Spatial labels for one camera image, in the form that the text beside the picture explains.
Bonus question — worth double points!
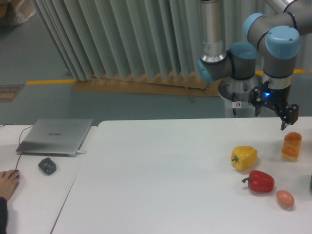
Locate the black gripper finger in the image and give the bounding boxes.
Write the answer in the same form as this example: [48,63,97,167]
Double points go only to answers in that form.
[273,103,299,130]
[248,86,264,117]

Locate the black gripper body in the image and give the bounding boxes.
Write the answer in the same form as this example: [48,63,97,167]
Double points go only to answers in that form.
[260,81,291,110]

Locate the yellow bell pepper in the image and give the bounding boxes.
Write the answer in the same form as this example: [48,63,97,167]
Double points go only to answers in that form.
[231,146,257,171]

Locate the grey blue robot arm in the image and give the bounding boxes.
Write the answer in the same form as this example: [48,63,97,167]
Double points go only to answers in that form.
[197,0,312,129]

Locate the dark sleeve forearm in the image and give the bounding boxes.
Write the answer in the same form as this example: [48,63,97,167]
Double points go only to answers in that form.
[0,197,8,234]

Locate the red bell pepper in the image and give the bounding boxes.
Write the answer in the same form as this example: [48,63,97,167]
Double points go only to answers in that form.
[242,170,275,193]

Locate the person's hand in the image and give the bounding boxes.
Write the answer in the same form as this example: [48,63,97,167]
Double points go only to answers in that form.
[0,170,20,201]

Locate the orange bread loaf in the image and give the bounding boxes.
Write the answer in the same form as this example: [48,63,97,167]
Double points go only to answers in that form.
[281,132,302,161]

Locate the brown cardboard sheet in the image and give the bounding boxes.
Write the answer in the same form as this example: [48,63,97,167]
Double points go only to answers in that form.
[71,72,221,98]

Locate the brown egg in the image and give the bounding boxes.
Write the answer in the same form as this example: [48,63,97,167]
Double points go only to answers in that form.
[276,190,294,207]

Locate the grey pleated curtain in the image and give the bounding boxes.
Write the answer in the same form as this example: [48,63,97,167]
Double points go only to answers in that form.
[34,0,261,83]

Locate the silver closed laptop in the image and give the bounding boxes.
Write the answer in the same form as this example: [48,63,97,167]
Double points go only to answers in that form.
[16,118,93,156]

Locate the black small controller device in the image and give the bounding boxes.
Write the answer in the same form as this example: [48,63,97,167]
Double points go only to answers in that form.
[38,157,57,176]

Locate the white usb plug cable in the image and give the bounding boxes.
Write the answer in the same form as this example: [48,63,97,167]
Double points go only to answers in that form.
[77,125,98,155]

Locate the black mouse cable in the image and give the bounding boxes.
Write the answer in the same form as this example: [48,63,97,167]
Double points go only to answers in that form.
[0,123,35,172]

